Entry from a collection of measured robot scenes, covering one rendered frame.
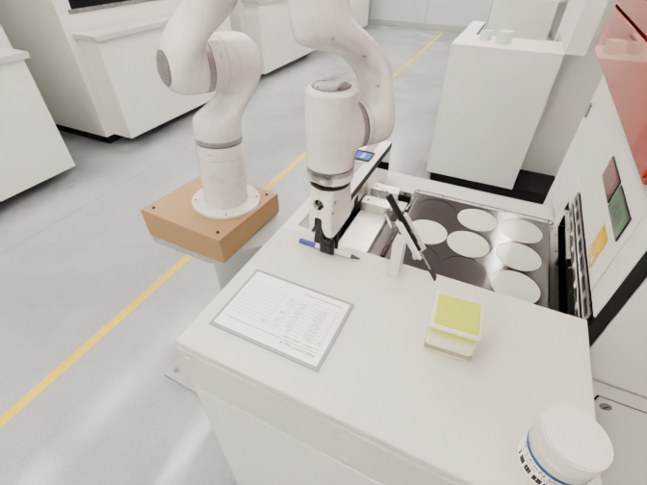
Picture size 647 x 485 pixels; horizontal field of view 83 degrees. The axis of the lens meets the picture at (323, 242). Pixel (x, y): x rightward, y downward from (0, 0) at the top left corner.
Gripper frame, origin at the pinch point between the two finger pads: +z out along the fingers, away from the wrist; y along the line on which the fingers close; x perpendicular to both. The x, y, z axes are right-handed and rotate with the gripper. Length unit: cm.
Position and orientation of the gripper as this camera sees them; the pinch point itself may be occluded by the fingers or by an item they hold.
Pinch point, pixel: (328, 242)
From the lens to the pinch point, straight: 75.9
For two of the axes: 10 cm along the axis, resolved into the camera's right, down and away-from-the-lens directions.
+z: 0.0, 7.6, 6.5
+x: -9.0, -2.8, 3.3
